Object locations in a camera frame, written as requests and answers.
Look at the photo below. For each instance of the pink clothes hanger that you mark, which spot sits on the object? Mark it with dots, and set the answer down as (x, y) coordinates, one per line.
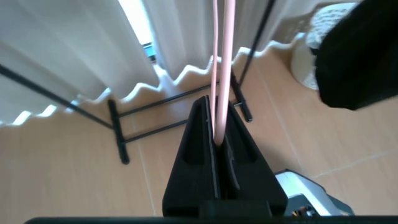
(225, 77)

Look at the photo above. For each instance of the black shorts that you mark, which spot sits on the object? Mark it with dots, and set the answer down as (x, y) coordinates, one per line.
(357, 62)

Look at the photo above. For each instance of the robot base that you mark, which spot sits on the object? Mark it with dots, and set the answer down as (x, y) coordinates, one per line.
(298, 189)

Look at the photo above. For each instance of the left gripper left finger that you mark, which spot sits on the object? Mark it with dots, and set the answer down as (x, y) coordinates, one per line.
(192, 174)

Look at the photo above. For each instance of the black clothes rack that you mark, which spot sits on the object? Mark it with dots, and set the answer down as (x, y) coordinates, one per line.
(119, 133)

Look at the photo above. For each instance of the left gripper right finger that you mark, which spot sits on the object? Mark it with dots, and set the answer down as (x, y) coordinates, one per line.
(252, 180)

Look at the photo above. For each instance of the window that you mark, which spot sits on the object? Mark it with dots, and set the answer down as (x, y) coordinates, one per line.
(136, 21)

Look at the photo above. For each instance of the white laundry basket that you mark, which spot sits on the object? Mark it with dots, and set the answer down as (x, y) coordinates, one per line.
(303, 68)

